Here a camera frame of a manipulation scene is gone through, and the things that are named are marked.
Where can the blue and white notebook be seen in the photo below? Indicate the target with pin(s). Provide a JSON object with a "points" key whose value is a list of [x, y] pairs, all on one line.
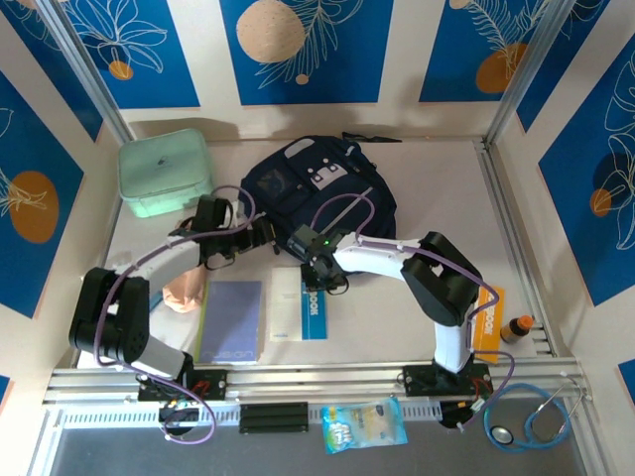
{"points": [[285, 307]]}

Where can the navy blue backpack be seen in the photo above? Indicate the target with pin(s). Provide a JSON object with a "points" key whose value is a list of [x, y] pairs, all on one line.
{"points": [[278, 168]]}

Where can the purple notebook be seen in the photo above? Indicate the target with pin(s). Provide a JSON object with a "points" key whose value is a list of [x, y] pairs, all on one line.
{"points": [[233, 322]]}

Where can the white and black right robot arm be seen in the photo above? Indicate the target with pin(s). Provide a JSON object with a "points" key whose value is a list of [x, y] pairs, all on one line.
{"points": [[377, 258]]}

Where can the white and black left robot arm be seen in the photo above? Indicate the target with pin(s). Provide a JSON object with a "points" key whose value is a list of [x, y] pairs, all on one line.
{"points": [[168, 258]]}

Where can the mint green lunch box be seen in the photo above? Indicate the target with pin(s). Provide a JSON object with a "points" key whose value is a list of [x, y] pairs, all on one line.
{"points": [[164, 168]]}

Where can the black ribbed block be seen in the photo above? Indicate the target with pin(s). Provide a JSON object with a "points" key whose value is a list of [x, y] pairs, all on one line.
{"points": [[273, 417]]}

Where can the snack packet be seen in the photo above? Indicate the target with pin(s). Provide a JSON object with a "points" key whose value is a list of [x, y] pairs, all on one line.
{"points": [[362, 426]]}

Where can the orange notebook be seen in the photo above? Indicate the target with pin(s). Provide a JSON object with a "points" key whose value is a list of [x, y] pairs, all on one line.
{"points": [[488, 337]]}

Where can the brown bottle with orange cap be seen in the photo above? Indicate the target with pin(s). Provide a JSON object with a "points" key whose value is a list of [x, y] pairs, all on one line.
{"points": [[516, 329]]}

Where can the blue stethoscope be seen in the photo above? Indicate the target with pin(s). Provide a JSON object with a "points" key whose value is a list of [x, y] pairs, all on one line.
{"points": [[501, 435]]}

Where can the aluminium mounting rail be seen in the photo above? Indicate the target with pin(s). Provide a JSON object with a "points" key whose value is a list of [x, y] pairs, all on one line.
{"points": [[322, 377]]}

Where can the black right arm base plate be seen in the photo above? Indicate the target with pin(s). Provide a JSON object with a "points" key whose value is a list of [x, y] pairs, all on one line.
{"points": [[417, 379]]}

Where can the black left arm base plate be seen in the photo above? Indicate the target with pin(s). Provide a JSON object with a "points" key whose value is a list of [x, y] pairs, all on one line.
{"points": [[213, 384]]}

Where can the aluminium side rail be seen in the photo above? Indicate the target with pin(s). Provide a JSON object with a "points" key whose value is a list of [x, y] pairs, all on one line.
{"points": [[488, 161]]}

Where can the aluminium frame post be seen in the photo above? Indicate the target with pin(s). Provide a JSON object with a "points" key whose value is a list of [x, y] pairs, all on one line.
{"points": [[86, 69], [531, 69]]}

